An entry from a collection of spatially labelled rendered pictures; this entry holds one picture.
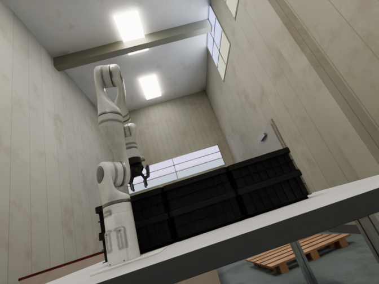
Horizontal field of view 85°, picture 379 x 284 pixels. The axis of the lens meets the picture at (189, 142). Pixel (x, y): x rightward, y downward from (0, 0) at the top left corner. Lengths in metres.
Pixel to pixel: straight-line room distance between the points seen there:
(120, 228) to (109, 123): 0.37
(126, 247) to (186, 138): 7.73
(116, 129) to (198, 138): 7.56
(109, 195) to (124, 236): 0.13
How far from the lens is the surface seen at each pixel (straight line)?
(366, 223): 1.23
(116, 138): 0.82
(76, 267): 3.19
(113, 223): 0.73
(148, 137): 8.59
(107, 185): 0.74
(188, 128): 8.51
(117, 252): 0.72
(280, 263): 2.80
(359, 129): 2.73
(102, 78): 0.94
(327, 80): 2.90
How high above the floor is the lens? 0.74
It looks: 21 degrees up
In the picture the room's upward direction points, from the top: 18 degrees counter-clockwise
